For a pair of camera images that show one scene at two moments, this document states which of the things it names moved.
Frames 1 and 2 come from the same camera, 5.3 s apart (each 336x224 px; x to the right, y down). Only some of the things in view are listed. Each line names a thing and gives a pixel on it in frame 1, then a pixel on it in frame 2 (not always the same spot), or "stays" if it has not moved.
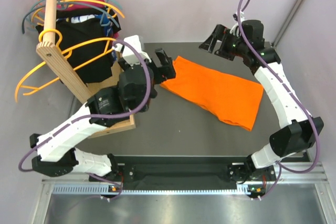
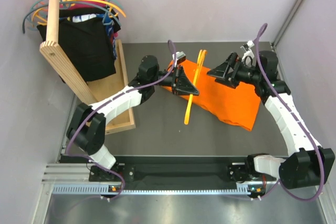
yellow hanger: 40,36 → 202,54
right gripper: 220,33 → 222,71
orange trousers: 228,98 stays
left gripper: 164,72 → 181,85
